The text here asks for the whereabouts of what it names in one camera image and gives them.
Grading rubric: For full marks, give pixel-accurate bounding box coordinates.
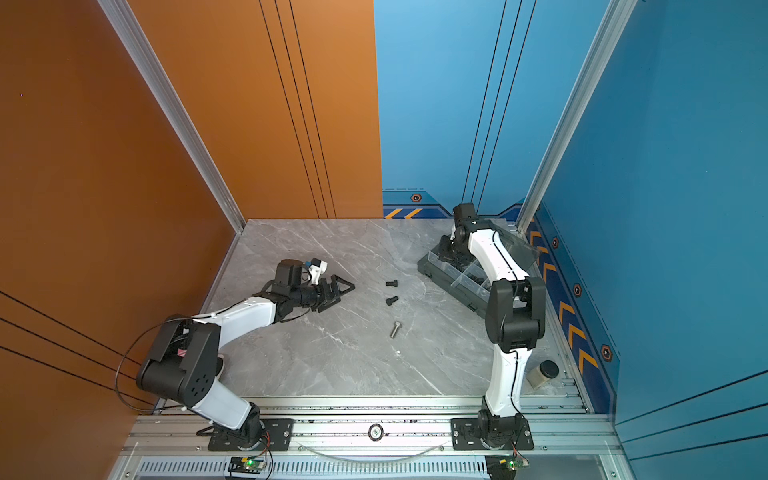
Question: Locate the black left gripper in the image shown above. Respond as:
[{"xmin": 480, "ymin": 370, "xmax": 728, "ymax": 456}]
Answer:
[{"xmin": 291, "ymin": 275, "xmax": 355, "ymax": 312}]

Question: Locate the silver hex bolt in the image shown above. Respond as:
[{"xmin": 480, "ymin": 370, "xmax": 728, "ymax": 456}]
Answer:
[{"xmin": 390, "ymin": 321, "xmax": 402, "ymax": 339}]

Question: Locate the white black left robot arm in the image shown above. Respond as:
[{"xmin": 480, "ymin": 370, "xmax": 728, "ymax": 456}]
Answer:
[{"xmin": 136, "ymin": 275, "xmax": 355, "ymax": 451}]

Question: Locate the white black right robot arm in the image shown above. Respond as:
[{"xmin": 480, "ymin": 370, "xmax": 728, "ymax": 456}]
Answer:
[{"xmin": 438, "ymin": 203, "xmax": 547, "ymax": 451}]

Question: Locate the clear grey compartment organizer box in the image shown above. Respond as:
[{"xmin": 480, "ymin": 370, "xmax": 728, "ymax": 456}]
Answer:
[{"xmin": 417, "ymin": 219, "xmax": 538, "ymax": 318}]

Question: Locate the small jar black lid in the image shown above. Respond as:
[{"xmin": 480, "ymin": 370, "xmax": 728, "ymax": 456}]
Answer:
[{"xmin": 526, "ymin": 360, "xmax": 560, "ymax": 390}]

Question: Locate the green circuit board left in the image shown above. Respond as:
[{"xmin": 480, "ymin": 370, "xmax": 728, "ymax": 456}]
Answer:
[{"xmin": 227, "ymin": 456, "xmax": 267, "ymax": 478}]

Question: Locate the green circuit board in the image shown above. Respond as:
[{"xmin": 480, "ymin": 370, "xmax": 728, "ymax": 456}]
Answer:
[
  {"xmin": 485, "ymin": 456, "xmax": 530, "ymax": 480},
  {"xmin": 227, "ymin": 456, "xmax": 267, "ymax": 478}
]

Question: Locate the green circuit board right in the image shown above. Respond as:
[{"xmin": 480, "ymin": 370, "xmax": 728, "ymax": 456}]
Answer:
[{"xmin": 485, "ymin": 456, "xmax": 530, "ymax": 480}]

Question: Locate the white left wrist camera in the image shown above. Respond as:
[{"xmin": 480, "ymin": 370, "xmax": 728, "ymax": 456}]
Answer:
[{"xmin": 305, "ymin": 258, "xmax": 328, "ymax": 285}]

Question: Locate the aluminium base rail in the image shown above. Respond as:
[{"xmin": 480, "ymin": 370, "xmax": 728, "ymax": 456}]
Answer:
[{"xmin": 110, "ymin": 388, "xmax": 633, "ymax": 479}]

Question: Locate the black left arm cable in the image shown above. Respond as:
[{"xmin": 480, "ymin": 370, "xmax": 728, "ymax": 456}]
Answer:
[{"xmin": 115, "ymin": 314, "xmax": 193, "ymax": 414}]

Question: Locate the aluminium frame post right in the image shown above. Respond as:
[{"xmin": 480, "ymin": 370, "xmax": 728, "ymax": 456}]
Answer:
[{"xmin": 516, "ymin": 0, "xmax": 637, "ymax": 236}]

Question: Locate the aluminium frame post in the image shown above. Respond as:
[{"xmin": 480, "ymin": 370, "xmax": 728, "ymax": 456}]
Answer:
[
  {"xmin": 98, "ymin": 0, "xmax": 246, "ymax": 234},
  {"xmin": 516, "ymin": 0, "xmax": 637, "ymax": 236}
]

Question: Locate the aluminium frame post left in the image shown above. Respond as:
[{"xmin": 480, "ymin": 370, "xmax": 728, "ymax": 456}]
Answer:
[{"xmin": 98, "ymin": 0, "xmax": 246, "ymax": 234}]

